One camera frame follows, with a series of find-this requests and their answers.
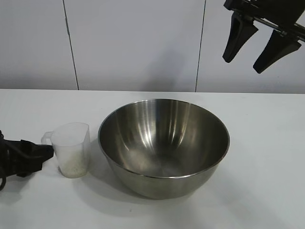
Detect white rice grains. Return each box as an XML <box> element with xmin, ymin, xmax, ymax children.
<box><xmin>59</xmin><ymin>163</ymin><xmax>88</xmax><ymax>178</ymax></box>

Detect stainless steel mixing bowl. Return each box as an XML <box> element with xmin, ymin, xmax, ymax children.
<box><xmin>97</xmin><ymin>98</ymin><xmax>231</xmax><ymax>200</ymax></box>

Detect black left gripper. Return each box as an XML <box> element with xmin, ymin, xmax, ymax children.
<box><xmin>0</xmin><ymin>130</ymin><xmax>54</xmax><ymax>191</ymax></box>

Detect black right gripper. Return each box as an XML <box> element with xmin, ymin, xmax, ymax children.
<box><xmin>222</xmin><ymin>0</ymin><xmax>305</xmax><ymax>73</ymax></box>

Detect clear plastic measuring cup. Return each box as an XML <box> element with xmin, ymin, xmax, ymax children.
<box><xmin>41</xmin><ymin>122</ymin><xmax>92</xmax><ymax>178</ymax></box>

